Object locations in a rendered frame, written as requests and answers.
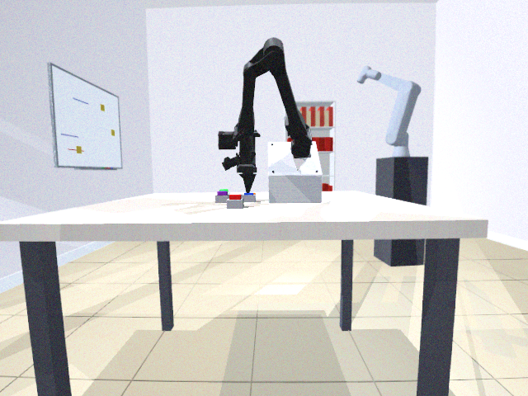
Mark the blue button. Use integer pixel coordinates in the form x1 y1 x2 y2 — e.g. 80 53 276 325
242 192 256 202

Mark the purple button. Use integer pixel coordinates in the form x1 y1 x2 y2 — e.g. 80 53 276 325
214 191 230 203

